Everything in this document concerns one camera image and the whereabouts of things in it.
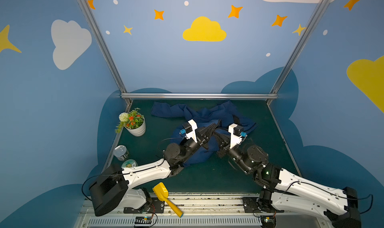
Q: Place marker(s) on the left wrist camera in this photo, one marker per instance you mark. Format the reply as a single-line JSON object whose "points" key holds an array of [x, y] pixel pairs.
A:
{"points": [[189, 130]]}

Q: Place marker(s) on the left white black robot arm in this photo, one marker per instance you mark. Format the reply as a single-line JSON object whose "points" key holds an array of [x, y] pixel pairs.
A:
{"points": [[110, 187]]}

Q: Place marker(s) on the front aluminium rail base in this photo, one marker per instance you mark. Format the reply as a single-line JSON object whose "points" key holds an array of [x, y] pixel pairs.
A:
{"points": [[201, 210]]}

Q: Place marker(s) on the aluminium frame post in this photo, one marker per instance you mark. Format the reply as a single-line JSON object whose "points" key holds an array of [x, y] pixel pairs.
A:
{"points": [[88, 14], [304, 38]]}

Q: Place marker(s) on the aluminium frame left post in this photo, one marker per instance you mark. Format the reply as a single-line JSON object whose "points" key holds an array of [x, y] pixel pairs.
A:
{"points": [[88, 14]]}

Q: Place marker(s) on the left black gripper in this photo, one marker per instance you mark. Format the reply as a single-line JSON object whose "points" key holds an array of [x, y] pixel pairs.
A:
{"points": [[202, 138]]}

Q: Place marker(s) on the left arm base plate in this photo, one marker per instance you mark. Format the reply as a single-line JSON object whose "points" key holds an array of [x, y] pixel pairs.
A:
{"points": [[155, 205]]}

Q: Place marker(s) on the aluminium frame right post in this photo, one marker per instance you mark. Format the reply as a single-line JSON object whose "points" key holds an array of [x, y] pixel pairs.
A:
{"points": [[304, 38]]}

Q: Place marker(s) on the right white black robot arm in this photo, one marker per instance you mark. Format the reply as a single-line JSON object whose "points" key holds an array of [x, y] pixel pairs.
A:
{"points": [[282, 191]]}

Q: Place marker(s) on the potted flower plant white pot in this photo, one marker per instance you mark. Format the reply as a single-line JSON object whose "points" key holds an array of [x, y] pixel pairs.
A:
{"points": [[133, 122]]}

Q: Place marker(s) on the silver tin can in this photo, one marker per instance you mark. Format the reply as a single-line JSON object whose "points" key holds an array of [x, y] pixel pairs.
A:
{"points": [[121, 153]]}

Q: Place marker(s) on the circuit board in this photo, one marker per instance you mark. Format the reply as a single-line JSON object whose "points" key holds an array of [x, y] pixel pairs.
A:
{"points": [[142, 222], [268, 222]]}

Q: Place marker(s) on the navy blue zip jacket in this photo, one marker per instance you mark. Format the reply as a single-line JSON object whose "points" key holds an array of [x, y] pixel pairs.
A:
{"points": [[226, 112]]}

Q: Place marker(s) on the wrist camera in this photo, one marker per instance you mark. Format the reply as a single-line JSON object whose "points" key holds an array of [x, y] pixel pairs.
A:
{"points": [[189, 130], [237, 135]]}

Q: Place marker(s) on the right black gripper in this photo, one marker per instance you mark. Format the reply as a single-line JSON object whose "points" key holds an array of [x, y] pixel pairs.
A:
{"points": [[226, 144]]}

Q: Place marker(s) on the yellow toy shovel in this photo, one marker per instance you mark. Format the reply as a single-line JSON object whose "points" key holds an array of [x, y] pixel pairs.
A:
{"points": [[162, 194]]}

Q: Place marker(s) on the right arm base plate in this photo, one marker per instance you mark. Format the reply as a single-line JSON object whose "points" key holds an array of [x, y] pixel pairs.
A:
{"points": [[253, 205]]}

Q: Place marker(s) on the right circuit board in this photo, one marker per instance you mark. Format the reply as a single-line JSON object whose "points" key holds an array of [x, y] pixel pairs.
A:
{"points": [[268, 222]]}

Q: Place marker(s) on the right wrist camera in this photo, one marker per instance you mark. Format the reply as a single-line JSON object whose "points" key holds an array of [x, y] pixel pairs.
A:
{"points": [[237, 135]]}

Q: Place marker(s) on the yellow green lidded jar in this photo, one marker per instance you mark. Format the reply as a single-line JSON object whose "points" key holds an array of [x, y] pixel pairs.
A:
{"points": [[129, 163]]}

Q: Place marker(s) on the left circuit board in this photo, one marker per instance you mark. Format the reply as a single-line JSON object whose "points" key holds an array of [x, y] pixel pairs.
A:
{"points": [[142, 222]]}

